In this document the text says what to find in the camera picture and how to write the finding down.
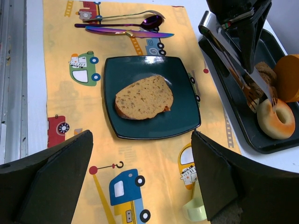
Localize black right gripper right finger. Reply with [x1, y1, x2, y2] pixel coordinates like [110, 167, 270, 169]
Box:
[191, 131, 299, 224]

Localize orange pumpkin bread loaf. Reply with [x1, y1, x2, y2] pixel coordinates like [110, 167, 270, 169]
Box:
[274, 54, 299, 103]

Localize brown croissant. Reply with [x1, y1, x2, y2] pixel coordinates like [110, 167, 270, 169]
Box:
[244, 61, 278, 107]

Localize yellow vehicle print placemat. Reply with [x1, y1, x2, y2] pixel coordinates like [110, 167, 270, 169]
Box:
[43, 0, 228, 224]

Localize metal tongs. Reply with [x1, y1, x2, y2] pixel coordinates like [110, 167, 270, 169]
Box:
[198, 10, 278, 114]

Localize gold spoon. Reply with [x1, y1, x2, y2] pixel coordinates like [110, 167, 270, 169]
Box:
[83, 10, 165, 22]

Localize glazed doughnut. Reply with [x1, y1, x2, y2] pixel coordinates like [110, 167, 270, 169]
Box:
[257, 99, 296, 140]

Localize pale green cup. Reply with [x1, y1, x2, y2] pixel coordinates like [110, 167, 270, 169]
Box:
[183, 180, 207, 222]

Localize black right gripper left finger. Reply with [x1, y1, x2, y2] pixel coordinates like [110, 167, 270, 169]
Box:
[0, 130, 93, 224]

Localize dark teal square plate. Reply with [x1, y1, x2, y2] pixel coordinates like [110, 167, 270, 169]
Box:
[103, 56, 201, 140]

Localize black serving tray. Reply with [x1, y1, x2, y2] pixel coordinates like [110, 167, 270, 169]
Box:
[198, 28, 299, 154]

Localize brown bread slice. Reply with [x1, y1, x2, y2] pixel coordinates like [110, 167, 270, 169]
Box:
[114, 75, 174, 120]

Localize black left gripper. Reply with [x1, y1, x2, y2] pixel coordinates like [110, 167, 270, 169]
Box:
[206, 0, 272, 74]

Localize purple iridescent knife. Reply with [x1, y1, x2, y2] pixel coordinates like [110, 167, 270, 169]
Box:
[85, 26, 174, 38]

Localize purple iridescent spoon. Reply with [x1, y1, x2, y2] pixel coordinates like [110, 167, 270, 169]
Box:
[74, 15, 164, 30]

